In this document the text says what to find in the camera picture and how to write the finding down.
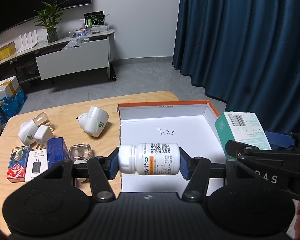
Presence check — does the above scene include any clear liquid refill bottle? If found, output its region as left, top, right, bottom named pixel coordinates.
left=69, top=144, right=93, bottom=164

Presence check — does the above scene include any white pill bottle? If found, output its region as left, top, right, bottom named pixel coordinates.
left=118, top=143, right=180, bottom=176

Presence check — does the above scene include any blue plastic case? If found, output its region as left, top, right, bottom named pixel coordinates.
left=47, top=137, right=69, bottom=168

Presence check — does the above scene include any white plug-in vaporizer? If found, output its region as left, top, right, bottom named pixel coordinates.
left=77, top=106, right=109, bottom=137

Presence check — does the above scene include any teal white carton box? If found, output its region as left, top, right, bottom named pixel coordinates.
left=215, top=111, right=271, bottom=158

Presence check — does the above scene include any white charger retail box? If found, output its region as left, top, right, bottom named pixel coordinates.
left=25, top=149, right=48, bottom=182

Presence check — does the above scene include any white usb charger cube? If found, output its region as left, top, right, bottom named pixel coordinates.
left=34, top=125, right=54, bottom=150

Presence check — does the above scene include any white vaporizer with clear bottle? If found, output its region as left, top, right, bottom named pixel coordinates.
left=18, top=112, right=54, bottom=145

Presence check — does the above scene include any red playing card box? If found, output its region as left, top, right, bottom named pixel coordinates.
left=7, top=145, right=31, bottom=183

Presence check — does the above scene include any orange white cardboard box lid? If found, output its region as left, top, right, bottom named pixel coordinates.
left=118, top=100, right=225, bottom=197

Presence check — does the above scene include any blue plastic bag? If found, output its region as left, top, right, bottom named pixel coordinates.
left=0, top=88, right=27, bottom=120

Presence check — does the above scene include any white tv console cabinet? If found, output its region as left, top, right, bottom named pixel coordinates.
left=0, top=29, right=117, bottom=84

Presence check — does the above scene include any white yellow floor box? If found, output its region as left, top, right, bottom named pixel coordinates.
left=0, top=76, right=20, bottom=100

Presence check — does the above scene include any blue curtain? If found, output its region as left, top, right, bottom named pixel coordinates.
left=172, top=0, right=300, bottom=133

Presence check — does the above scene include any white router with antennas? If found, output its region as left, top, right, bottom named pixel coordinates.
left=17, top=29, right=38, bottom=53

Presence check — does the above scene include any black green display box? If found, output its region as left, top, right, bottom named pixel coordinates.
left=84, top=11, right=106, bottom=28

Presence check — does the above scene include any yellow cardboard box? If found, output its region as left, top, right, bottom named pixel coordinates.
left=0, top=41, right=16, bottom=61

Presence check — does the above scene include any potted green plant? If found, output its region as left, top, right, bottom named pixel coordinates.
left=35, top=1, right=65, bottom=43

